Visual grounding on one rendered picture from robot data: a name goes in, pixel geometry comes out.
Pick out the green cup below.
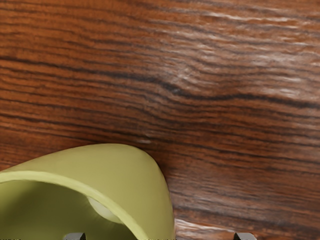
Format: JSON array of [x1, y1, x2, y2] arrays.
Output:
[[0, 143, 178, 240]]

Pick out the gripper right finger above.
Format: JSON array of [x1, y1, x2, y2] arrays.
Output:
[[233, 232, 255, 240]]

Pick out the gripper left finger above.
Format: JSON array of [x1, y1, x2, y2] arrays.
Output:
[[63, 232, 87, 240]]

